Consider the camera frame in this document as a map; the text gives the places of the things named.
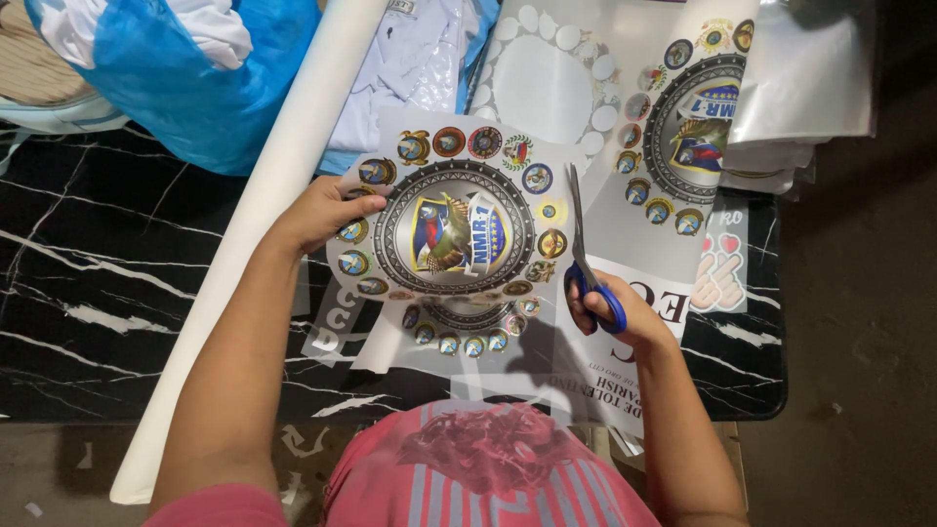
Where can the long white paper roll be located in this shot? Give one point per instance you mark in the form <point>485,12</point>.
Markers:
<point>252,241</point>

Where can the white shirt in clear bag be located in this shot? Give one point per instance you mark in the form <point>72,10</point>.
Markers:
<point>410,73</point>

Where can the person's left hand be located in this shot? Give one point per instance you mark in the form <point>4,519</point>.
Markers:
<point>316,212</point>

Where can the person's pink printed shirt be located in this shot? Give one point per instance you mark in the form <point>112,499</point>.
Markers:
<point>468,468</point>

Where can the large emblem print film sheet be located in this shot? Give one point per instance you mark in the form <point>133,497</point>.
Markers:
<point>644,132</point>

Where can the person's right hand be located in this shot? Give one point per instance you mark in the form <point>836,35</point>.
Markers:
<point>622,316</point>

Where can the stack of clear film sheets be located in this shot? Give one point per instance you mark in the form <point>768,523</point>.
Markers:
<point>798,95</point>

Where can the round emblem transfer film sheet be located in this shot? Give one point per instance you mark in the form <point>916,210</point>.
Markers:
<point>457,219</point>

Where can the clear film strip with letters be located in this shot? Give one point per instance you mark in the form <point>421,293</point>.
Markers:
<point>333,322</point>

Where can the emblem film sheet with small badges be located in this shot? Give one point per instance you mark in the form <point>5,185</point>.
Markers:
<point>468,337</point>

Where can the finger heart sticker sheet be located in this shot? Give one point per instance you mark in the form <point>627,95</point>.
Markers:
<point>721,252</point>

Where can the person's right fingers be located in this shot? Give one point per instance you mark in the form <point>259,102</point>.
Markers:
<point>582,306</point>

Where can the white lettered print sheet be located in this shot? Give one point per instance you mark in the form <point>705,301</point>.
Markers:
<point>622,373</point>

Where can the blue plastic bag with clothes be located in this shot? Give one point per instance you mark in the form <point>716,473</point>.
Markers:
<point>176,73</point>

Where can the woven tan seat cushion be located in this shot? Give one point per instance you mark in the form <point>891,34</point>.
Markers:
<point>36,62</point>

